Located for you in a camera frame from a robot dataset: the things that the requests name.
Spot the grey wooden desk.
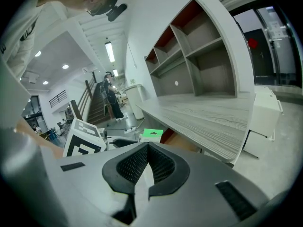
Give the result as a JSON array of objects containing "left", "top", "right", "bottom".
[{"left": 135, "top": 92, "right": 252, "bottom": 164}]

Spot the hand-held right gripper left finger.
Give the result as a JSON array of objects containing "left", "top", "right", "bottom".
[{"left": 40, "top": 141, "right": 150, "bottom": 227}]

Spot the dark door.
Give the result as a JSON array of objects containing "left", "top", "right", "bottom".
[{"left": 243, "top": 28, "right": 276, "bottom": 78}]

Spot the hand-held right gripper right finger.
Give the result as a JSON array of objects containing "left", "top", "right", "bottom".
[{"left": 136, "top": 142, "right": 270, "bottom": 227}]

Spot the brown staircase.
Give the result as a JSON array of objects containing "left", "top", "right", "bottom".
[{"left": 86, "top": 75, "right": 112, "bottom": 125}]

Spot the black head-worn camera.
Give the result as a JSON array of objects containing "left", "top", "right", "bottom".
[{"left": 86, "top": 0, "right": 128, "bottom": 22}]

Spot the green and white retail box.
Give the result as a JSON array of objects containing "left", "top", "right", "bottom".
[{"left": 138, "top": 128, "right": 164, "bottom": 144}]

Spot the person's white printed shirt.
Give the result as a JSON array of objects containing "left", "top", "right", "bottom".
[{"left": 0, "top": 1, "right": 70, "bottom": 80}]

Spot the person's left forearm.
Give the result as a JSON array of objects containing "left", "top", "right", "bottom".
[{"left": 15, "top": 117, "right": 65, "bottom": 159}]

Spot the white drawer cabinet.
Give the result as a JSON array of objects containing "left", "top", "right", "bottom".
[
  {"left": 243, "top": 96, "right": 278, "bottom": 159},
  {"left": 254, "top": 86, "right": 284, "bottom": 114}
]

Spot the red door decoration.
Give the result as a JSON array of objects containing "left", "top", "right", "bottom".
[{"left": 247, "top": 37, "right": 259, "bottom": 50}]

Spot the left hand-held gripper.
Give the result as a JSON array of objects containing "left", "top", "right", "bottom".
[{"left": 62, "top": 117, "right": 139, "bottom": 158}]

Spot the grey shelf unit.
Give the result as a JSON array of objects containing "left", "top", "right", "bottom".
[{"left": 144, "top": 0, "right": 253, "bottom": 99}]

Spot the long ceiling light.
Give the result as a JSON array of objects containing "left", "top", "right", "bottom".
[{"left": 104, "top": 41, "right": 116, "bottom": 63}]

